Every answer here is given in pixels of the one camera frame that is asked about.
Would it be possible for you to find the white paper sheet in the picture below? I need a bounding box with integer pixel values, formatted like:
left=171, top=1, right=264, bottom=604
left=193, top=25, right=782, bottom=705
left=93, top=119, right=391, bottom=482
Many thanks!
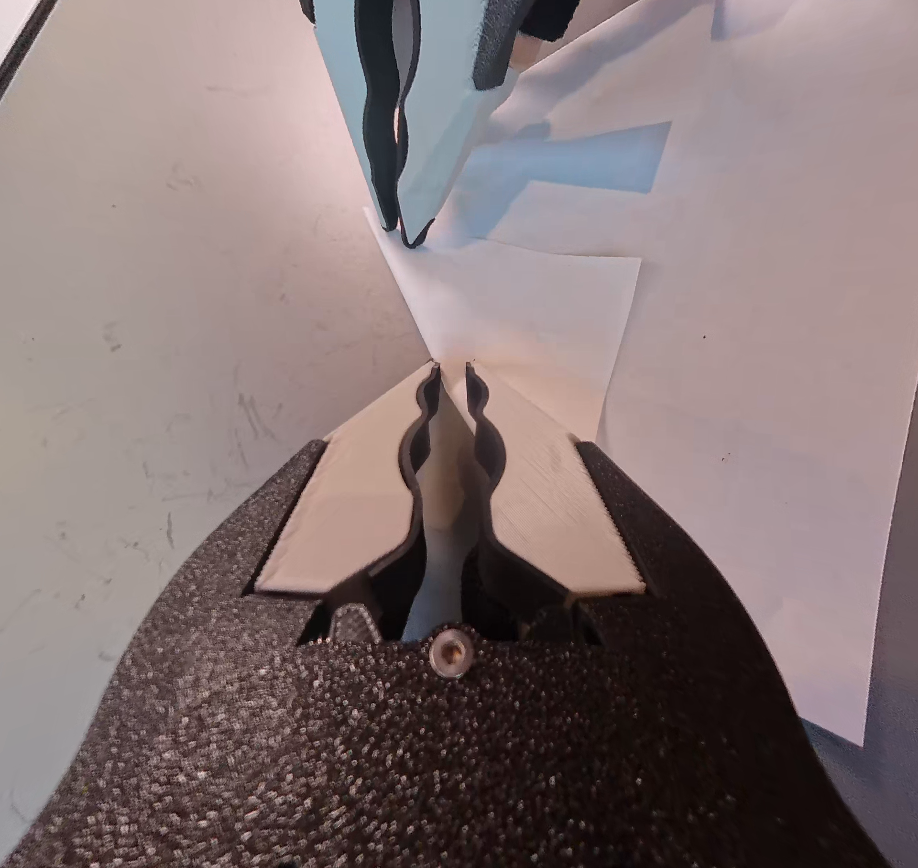
left=362, top=0, right=918, bottom=748

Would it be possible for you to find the grey desk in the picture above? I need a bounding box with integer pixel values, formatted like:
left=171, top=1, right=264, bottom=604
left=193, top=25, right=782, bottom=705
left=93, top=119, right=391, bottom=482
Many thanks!
left=0, top=0, right=918, bottom=868

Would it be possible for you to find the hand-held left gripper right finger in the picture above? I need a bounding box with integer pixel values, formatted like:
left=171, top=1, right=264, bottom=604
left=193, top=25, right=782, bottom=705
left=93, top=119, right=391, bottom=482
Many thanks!
left=465, top=361, right=646, bottom=643

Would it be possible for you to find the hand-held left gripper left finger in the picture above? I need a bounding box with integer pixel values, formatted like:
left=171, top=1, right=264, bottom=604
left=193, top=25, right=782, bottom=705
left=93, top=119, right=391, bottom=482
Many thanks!
left=254, top=360, right=442, bottom=643

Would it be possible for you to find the black tape strip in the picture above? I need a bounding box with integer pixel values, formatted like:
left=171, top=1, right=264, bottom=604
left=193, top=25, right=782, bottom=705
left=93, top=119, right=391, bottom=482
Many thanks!
left=0, top=0, right=88, bottom=98

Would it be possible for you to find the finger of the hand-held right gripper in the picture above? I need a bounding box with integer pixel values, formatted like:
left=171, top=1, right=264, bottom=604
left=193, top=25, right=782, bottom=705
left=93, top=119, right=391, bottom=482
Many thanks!
left=396, top=0, right=504, bottom=250
left=300, top=0, right=400, bottom=233

